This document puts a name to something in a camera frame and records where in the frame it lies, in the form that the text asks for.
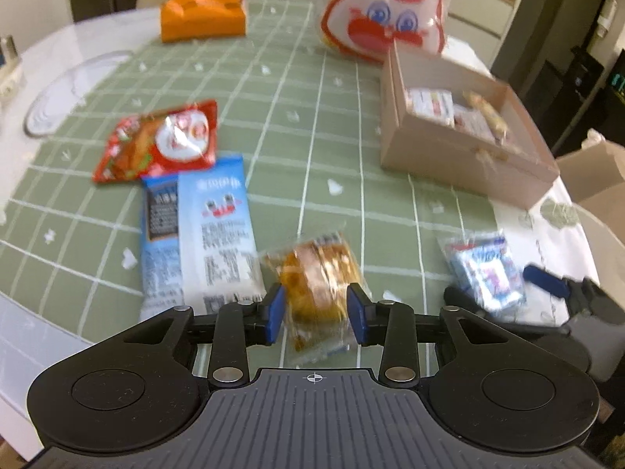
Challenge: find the black appliance with display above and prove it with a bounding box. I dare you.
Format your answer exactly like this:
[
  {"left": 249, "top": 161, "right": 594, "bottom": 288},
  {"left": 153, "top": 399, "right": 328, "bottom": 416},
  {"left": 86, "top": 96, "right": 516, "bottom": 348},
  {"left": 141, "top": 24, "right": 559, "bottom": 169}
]
[{"left": 604, "top": 48, "right": 625, "bottom": 119}]

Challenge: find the red snack packet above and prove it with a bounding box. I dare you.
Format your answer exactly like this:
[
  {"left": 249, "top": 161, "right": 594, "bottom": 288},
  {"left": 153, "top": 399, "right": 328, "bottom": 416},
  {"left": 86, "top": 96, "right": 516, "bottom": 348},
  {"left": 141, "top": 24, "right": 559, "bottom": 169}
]
[{"left": 92, "top": 100, "right": 218, "bottom": 186}]

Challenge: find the orange carton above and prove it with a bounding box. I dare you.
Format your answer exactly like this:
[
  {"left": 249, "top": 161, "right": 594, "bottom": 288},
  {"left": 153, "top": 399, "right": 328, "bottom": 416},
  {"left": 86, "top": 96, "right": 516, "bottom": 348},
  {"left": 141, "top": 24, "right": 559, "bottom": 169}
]
[{"left": 160, "top": 0, "right": 247, "bottom": 43}]

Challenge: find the white wall dispenser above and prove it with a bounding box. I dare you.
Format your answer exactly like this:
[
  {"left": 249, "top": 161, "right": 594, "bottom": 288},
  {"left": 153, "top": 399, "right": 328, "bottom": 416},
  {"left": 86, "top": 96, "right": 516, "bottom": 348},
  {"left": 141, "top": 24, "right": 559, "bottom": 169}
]
[{"left": 598, "top": 0, "right": 617, "bottom": 38}]

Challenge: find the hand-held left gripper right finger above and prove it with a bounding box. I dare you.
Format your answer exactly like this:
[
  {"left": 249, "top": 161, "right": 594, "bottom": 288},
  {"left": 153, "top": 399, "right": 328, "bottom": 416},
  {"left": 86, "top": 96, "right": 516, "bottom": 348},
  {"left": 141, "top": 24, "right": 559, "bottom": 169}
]
[{"left": 345, "top": 283, "right": 511, "bottom": 387}]

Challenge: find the green checked tablecloth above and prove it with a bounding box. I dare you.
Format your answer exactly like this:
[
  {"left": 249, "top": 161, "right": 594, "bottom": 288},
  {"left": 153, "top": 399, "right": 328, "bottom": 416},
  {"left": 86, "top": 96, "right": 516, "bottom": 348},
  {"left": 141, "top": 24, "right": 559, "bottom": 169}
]
[{"left": 0, "top": 0, "right": 602, "bottom": 353}]

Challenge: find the small blue white snack packet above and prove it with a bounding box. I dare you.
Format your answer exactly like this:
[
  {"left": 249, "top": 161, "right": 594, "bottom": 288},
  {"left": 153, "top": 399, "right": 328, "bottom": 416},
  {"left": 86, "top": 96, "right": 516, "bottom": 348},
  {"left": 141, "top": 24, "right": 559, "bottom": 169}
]
[{"left": 436, "top": 233, "right": 529, "bottom": 322}]

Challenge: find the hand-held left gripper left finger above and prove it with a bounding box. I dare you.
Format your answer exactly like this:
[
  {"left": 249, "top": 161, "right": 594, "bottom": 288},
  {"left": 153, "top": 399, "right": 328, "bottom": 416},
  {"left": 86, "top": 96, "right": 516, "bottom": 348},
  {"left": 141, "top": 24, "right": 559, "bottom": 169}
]
[{"left": 121, "top": 283, "right": 287, "bottom": 385}]

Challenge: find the pink cardboard box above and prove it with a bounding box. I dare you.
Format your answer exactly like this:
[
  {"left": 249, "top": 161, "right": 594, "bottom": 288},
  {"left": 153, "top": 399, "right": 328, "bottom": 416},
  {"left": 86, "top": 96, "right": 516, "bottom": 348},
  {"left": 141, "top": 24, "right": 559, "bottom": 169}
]
[{"left": 380, "top": 41, "right": 561, "bottom": 207}]

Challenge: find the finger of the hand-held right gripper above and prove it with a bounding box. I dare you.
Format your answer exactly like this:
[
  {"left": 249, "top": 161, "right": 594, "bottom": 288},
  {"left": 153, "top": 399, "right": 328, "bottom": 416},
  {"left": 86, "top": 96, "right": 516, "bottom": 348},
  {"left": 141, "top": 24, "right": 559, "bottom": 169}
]
[
  {"left": 523, "top": 264, "right": 602, "bottom": 304},
  {"left": 443, "top": 286, "right": 573, "bottom": 337}
]

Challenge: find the rabbit face snack bag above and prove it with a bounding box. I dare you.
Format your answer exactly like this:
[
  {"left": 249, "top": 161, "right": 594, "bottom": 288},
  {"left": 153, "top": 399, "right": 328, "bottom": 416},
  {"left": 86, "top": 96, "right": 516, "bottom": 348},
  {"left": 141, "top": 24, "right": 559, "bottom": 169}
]
[{"left": 318, "top": 0, "right": 449, "bottom": 63}]

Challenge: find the pale yellow snack packet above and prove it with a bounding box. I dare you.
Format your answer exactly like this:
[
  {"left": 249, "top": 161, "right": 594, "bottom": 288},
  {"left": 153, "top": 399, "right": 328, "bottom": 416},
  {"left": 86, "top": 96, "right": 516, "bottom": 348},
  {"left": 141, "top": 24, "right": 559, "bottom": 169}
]
[{"left": 463, "top": 90, "right": 511, "bottom": 145}]

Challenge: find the clear glass turntable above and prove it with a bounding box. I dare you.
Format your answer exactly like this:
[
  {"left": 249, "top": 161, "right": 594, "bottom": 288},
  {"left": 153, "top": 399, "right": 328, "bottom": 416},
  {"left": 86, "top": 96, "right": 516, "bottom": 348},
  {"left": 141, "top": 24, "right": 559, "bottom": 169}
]
[{"left": 22, "top": 50, "right": 136, "bottom": 138}]

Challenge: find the yellow orange snack packet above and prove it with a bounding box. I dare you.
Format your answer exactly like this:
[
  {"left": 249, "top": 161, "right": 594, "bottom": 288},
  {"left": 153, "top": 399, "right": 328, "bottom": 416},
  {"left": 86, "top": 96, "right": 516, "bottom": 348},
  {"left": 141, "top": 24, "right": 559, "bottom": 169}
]
[{"left": 260, "top": 232, "right": 368, "bottom": 367}]

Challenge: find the white red-print snack packet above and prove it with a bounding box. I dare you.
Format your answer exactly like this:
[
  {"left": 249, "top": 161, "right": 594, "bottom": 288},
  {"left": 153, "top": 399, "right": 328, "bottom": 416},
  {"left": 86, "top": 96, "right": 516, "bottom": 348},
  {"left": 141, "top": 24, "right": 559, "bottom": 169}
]
[
  {"left": 407, "top": 87, "right": 456, "bottom": 126},
  {"left": 453, "top": 107, "right": 495, "bottom": 138}
]

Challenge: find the open cardboard carton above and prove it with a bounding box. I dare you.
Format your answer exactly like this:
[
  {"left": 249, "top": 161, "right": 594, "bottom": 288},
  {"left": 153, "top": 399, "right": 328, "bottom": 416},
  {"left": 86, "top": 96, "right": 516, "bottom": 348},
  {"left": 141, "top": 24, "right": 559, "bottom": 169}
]
[{"left": 555, "top": 139, "right": 625, "bottom": 207}]

